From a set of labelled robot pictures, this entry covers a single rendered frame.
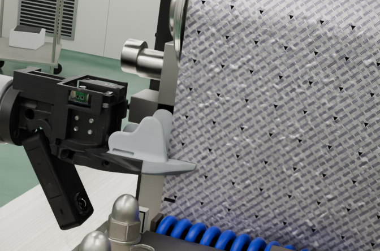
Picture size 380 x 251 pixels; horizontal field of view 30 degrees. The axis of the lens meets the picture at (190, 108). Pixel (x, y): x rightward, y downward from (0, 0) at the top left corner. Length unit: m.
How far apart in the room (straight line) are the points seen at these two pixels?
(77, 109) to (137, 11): 5.97
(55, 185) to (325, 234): 0.29
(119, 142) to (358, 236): 0.26
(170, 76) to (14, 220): 0.36
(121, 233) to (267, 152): 0.16
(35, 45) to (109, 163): 5.03
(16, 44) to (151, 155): 5.07
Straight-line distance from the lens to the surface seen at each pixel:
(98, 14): 6.84
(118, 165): 0.72
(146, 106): 0.82
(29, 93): 0.78
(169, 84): 0.80
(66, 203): 0.79
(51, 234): 1.01
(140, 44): 0.82
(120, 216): 0.69
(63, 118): 0.74
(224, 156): 0.73
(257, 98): 0.70
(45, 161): 0.78
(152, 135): 0.72
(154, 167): 0.72
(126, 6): 6.73
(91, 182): 1.21
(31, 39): 5.73
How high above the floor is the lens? 1.33
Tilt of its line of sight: 14 degrees down
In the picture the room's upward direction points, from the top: 8 degrees clockwise
